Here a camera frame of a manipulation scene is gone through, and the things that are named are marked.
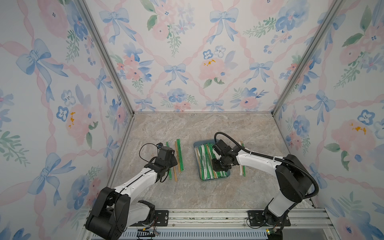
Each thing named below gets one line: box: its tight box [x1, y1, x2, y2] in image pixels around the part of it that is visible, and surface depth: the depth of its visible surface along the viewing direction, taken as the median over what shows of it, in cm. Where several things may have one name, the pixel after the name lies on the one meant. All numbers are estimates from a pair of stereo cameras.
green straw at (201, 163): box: [198, 146, 205, 181], surface depth 92 cm
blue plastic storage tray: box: [193, 139, 231, 181], surface depth 92 cm
